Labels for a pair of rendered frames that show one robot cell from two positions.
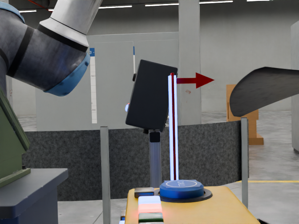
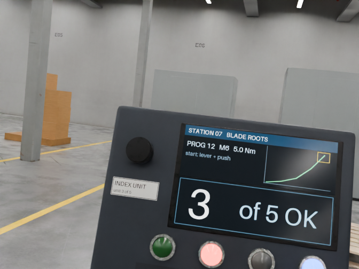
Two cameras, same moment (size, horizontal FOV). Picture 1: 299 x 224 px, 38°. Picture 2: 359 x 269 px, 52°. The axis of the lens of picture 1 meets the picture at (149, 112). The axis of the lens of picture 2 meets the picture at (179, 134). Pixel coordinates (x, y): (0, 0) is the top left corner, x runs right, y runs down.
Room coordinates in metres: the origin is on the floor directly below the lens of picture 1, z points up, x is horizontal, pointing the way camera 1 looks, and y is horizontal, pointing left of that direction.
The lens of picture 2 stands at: (1.35, 0.42, 1.26)
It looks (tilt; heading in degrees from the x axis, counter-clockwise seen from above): 5 degrees down; 276
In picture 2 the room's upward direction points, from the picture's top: 6 degrees clockwise
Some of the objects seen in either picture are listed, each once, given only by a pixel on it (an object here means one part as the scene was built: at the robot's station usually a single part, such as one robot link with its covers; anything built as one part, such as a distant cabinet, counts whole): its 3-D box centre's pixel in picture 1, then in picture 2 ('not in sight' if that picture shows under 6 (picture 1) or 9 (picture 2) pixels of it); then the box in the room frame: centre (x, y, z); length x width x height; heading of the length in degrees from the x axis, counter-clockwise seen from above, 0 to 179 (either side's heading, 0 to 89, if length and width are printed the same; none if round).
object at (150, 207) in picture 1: (150, 210); not in sight; (0.33, 0.00, 1.08); 0.02 x 0.02 x 0.01; 1
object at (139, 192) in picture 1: (144, 192); not in sight; (0.39, 0.01, 1.08); 0.02 x 0.02 x 0.01; 1
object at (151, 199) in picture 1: (149, 202); not in sight; (0.35, 0.00, 1.08); 0.02 x 0.02 x 0.01; 1
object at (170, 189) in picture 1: (181, 191); not in sight; (0.39, -0.03, 1.08); 0.04 x 0.04 x 0.02
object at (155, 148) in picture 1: (155, 166); not in sight; (1.17, -0.01, 0.96); 0.03 x 0.03 x 0.20; 1
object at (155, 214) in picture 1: (150, 219); not in sight; (0.31, 0.00, 1.08); 0.02 x 0.02 x 0.01; 1
